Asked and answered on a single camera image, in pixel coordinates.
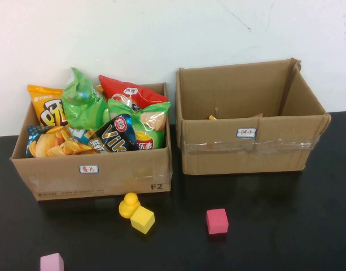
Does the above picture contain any teal white snack packet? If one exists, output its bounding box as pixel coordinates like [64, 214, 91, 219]
[68, 126, 93, 142]

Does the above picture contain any green potato print chip bag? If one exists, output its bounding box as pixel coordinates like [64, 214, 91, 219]
[107, 98, 172, 151]

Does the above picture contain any clear packing tape strip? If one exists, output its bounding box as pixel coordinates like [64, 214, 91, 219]
[183, 138, 316, 155]

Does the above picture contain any black chip bag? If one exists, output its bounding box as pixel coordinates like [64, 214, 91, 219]
[89, 113, 140, 154]

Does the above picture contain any red chip bag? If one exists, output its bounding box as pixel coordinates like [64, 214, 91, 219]
[98, 74, 169, 110]

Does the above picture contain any white label with red writing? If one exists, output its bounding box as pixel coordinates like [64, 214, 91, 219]
[78, 164, 100, 174]
[236, 127, 257, 140]

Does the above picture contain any yellow duck toy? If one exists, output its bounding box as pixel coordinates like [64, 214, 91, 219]
[118, 192, 141, 220]

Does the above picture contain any taped cardboard box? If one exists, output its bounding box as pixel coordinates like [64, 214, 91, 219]
[175, 58, 332, 176]

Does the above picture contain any yellow foam cube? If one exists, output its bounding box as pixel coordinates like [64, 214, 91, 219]
[130, 206, 156, 235]

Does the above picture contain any plain green chip bag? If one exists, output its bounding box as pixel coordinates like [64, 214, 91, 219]
[61, 66, 112, 131]

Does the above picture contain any magenta foam cube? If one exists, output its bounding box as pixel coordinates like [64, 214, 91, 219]
[205, 208, 229, 235]

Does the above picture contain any cardboard box of chips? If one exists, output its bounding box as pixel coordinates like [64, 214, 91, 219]
[9, 81, 173, 202]

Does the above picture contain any blue ridged chips bag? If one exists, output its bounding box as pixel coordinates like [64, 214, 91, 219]
[25, 124, 99, 159]

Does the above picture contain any orange chip bag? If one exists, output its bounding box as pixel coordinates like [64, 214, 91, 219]
[27, 84, 69, 126]

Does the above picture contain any light pink foam cube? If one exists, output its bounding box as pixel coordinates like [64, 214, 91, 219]
[39, 252, 64, 271]

